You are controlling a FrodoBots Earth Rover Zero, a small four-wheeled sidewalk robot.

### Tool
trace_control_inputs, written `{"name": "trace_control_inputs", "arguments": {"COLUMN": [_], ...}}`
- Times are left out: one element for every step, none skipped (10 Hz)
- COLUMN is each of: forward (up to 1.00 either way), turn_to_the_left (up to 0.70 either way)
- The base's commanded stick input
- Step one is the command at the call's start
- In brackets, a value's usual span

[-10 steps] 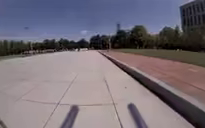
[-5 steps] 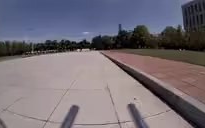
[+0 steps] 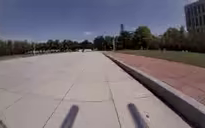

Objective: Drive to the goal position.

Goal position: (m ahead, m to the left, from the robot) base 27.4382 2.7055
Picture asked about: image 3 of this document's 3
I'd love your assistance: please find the pale concrete slab pavement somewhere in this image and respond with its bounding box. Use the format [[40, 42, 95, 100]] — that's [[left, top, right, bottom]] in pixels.
[[0, 50, 192, 128]]

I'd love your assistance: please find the row of trees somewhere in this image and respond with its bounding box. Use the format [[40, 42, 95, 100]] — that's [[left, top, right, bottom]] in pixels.
[[0, 25, 205, 58]]

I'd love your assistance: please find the robot's own part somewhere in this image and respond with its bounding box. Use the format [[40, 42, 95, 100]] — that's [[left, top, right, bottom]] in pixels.
[[60, 104, 80, 128], [127, 102, 149, 128]]

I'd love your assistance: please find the grey concrete kerb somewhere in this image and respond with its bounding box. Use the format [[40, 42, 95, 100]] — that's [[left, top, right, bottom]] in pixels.
[[102, 51, 205, 128]]

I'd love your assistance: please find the red brick strip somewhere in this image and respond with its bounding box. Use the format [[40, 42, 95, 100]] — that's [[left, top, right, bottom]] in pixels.
[[105, 51, 205, 112]]

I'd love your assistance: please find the green grass lawn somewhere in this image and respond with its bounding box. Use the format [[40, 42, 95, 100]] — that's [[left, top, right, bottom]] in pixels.
[[115, 49, 205, 70]]

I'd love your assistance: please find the tall grey building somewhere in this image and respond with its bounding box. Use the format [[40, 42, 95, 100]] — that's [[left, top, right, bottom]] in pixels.
[[184, 0, 205, 34]]

